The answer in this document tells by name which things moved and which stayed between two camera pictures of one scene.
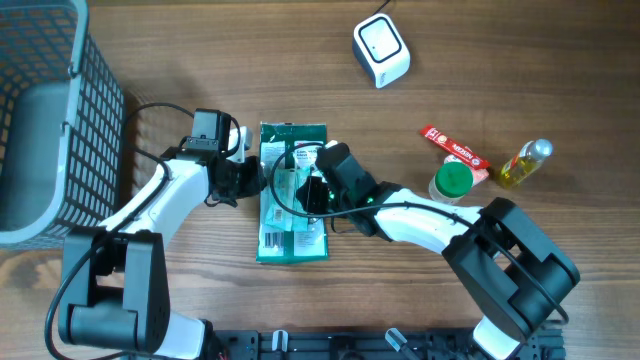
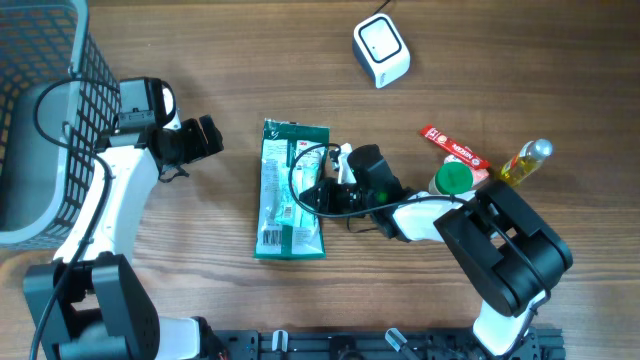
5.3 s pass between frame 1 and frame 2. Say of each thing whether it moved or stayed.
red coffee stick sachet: stayed
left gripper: moved
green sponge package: stayed
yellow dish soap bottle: stayed
